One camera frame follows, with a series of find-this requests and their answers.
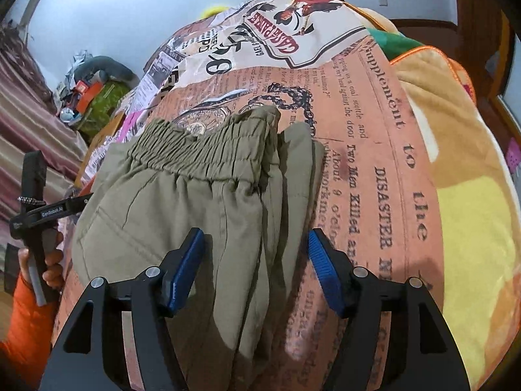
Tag olive green shorts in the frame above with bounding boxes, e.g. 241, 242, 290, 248
70, 104, 327, 391

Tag orange sleeve left forearm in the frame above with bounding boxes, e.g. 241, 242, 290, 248
1, 275, 58, 390

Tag left hand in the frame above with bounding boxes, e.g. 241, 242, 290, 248
17, 231, 65, 292

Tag wooden folding bed table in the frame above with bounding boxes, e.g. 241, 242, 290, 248
74, 112, 125, 189

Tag red striped curtain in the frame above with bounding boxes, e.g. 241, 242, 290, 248
0, 25, 87, 250

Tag green storage bag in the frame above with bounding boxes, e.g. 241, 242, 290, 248
76, 80, 130, 143

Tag pink garment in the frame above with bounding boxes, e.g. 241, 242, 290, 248
116, 109, 151, 143

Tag orange box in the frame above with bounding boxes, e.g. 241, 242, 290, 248
76, 82, 104, 115

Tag grey stuffed toy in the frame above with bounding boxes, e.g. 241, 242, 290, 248
73, 56, 136, 82

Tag yellow orange plush blanket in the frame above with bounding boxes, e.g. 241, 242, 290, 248
353, 4, 521, 389

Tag newspaper print bed quilt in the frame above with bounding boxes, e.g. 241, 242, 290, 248
60, 0, 444, 390

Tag wooden door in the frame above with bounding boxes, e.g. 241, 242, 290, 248
457, 0, 515, 102

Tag yellow foam bed rail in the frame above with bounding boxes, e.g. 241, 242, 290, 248
200, 5, 229, 20

